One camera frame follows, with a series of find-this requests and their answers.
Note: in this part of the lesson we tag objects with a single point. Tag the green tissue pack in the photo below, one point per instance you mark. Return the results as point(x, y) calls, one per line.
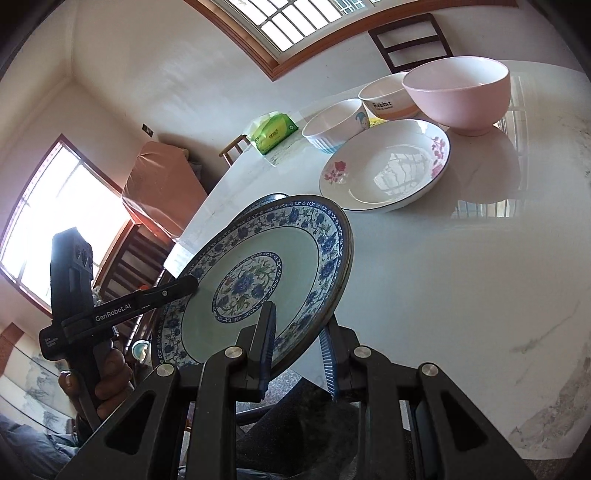
point(268, 131)

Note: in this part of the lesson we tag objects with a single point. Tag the blue ribbed white bowl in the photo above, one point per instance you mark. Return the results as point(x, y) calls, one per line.
point(336, 125)

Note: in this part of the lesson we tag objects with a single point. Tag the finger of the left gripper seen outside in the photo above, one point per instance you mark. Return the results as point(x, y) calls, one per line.
point(159, 296)

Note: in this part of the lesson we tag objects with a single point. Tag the black wall switch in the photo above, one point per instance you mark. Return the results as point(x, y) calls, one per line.
point(147, 130)

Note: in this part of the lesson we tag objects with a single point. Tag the side window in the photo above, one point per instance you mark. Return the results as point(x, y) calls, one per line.
point(66, 190)

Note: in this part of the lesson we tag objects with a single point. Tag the white pink-flower plate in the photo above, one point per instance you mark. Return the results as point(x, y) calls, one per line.
point(387, 167)

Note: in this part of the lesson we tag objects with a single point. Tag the large pink bowl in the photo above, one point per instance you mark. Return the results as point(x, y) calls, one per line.
point(468, 94)

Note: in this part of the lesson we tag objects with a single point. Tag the light wooden chair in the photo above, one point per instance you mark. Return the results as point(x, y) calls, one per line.
point(233, 150)

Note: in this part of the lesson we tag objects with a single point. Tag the small blue floral plate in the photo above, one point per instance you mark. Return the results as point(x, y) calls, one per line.
point(296, 252)

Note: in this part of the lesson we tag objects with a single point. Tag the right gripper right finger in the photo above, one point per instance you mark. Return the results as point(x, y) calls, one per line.
point(338, 344)

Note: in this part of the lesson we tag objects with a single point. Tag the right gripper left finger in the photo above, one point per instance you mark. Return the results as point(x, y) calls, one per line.
point(255, 371)

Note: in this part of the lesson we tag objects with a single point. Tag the orange cloth covered furniture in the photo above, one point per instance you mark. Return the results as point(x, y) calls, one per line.
point(162, 192)

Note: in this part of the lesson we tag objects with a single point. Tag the white Rabbit bowl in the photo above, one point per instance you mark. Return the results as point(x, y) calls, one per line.
point(387, 99)

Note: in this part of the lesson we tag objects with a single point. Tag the wooden framed barred window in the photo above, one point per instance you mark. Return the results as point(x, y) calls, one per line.
point(281, 35)

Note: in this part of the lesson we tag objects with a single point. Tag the dark wooden chair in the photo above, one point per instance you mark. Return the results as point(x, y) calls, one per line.
point(410, 42)

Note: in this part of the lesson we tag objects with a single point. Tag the dark wooden bench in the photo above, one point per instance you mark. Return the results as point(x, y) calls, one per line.
point(133, 262)

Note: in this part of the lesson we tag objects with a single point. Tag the white cup on floor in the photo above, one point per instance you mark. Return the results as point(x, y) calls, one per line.
point(140, 351)

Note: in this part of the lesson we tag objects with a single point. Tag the large blue floral plate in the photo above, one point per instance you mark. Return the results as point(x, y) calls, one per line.
point(266, 199)

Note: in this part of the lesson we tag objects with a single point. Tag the person's left hand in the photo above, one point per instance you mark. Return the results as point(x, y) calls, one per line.
point(113, 389)

